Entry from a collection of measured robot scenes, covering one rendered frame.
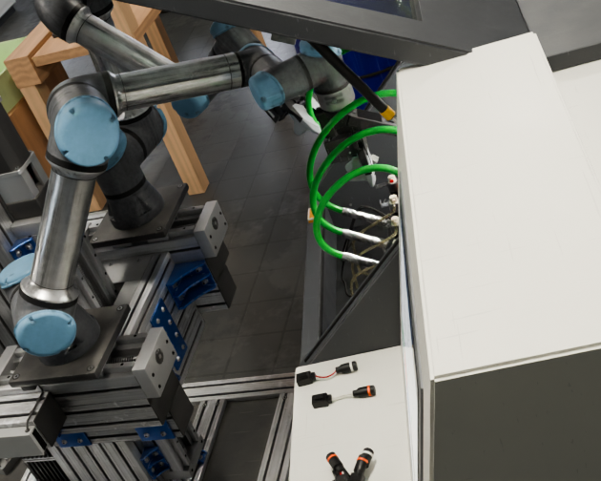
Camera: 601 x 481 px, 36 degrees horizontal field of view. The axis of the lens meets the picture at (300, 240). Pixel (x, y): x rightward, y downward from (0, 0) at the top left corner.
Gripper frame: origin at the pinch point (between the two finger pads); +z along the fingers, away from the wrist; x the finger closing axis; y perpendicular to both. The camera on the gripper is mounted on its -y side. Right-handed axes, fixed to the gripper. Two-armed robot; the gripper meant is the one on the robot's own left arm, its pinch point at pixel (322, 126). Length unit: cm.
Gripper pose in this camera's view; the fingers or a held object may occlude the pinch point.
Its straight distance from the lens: 208.5
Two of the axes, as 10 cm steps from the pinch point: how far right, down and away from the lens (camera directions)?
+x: -6.4, 4.2, -6.5
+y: -4.2, 5.1, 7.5
